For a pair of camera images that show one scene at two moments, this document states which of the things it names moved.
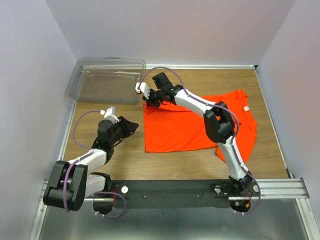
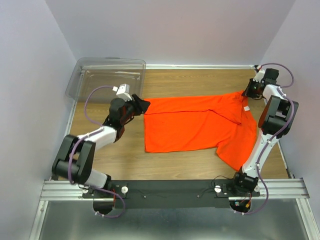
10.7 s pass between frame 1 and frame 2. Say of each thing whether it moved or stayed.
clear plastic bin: stayed
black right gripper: moved
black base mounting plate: stayed
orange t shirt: stayed
